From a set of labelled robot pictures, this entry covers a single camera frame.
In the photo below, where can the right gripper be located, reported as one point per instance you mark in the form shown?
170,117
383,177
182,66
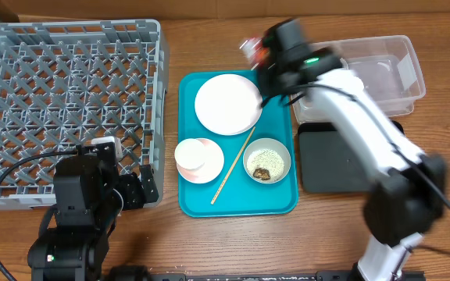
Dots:
270,83

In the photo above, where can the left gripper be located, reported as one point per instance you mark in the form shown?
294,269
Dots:
129,182

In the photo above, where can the red snack wrapper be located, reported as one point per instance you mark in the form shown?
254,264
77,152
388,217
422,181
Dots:
254,52

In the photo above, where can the white paper cup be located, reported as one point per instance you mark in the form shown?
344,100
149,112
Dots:
189,154

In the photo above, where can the grey bowl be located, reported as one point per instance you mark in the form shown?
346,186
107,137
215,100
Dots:
269,143

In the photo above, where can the white rice pile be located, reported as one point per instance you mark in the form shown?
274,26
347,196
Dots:
266,159

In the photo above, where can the brown food scrap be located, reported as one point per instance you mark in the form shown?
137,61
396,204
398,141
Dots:
262,174

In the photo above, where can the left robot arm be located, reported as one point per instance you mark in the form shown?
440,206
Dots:
73,239

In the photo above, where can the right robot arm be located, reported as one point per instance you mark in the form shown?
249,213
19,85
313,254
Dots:
408,186

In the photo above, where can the grey dishwasher rack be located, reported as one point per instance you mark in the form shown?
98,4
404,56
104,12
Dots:
67,83

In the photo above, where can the large white plate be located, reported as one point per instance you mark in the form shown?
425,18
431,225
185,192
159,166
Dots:
228,104

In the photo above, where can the small pink plate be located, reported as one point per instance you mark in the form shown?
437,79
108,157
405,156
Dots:
212,167

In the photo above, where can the wooden chopstick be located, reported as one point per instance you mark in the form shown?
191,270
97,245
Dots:
231,169

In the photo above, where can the teal plastic tray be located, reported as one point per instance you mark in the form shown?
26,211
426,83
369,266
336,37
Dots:
241,195

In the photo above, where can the clear plastic bin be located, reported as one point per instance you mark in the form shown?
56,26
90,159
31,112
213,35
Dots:
387,66

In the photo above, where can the black tray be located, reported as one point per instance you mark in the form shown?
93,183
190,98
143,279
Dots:
328,164

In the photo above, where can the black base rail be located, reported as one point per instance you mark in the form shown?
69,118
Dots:
141,273

